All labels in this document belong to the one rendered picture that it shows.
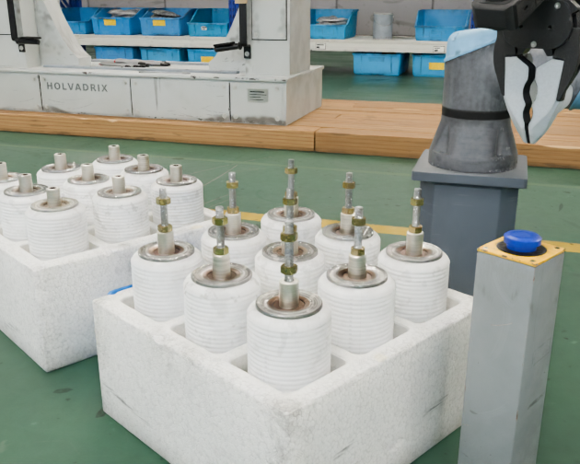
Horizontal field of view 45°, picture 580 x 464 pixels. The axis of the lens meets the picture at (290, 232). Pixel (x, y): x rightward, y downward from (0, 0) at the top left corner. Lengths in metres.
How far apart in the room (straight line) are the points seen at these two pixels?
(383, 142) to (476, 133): 1.47
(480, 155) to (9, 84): 2.57
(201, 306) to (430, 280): 0.30
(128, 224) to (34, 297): 0.20
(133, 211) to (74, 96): 2.03
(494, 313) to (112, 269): 0.65
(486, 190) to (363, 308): 0.43
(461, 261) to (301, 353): 0.54
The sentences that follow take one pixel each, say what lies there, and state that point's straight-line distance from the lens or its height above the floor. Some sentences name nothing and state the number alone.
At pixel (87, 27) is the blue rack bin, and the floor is 0.31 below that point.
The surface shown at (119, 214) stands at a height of 0.22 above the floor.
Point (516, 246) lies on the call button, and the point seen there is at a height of 0.32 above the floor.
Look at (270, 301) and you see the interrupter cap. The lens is 0.79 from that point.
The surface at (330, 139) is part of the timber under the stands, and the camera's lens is 2.69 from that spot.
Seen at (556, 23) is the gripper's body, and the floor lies 0.55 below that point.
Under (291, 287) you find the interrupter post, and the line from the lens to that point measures 0.76.
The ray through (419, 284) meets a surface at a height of 0.23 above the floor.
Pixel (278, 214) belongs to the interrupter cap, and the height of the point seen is 0.25.
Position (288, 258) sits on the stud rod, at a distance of 0.76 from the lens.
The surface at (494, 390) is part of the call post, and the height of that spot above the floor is 0.15.
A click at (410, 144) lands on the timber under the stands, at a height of 0.05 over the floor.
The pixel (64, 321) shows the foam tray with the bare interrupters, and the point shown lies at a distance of 1.19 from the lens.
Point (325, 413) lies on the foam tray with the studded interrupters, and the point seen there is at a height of 0.15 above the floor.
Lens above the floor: 0.58
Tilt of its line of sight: 19 degrees down
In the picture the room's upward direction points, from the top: straight up
